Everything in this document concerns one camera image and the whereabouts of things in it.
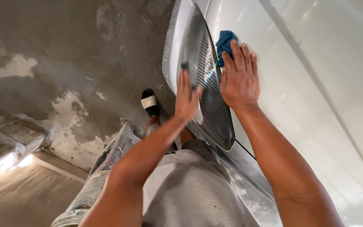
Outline grey shirt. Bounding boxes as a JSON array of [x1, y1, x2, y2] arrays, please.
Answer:
[[142, 149, 261, 227]]

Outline concrete block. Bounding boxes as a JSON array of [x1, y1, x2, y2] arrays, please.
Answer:
[[0, 119, 47, 159]]

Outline person's left hand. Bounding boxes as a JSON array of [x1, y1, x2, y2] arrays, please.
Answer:
[[174, 69, 204, 123]]

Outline dark shorts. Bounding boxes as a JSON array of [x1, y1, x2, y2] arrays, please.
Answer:
[[181, 139, 220, 162]]

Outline person's right hand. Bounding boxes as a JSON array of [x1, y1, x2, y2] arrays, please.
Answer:
[[220, 39, 261, 110]]

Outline white car body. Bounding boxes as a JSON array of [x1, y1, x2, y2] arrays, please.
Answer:
[[162, 0, 363, 227]]

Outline grey bumper with mesh grille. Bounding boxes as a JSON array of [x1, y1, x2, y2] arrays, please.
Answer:
[[50, 121, 142, 227]]

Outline hazy car headlight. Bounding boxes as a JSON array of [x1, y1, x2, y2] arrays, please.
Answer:
[[177, 4, 235, 151]]

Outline black and white sandal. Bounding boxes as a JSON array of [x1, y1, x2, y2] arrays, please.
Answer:
[[140, 88, 161, 118]]

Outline blue cloth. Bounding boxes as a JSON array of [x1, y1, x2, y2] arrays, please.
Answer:
[[216, 30, 239, 68]]

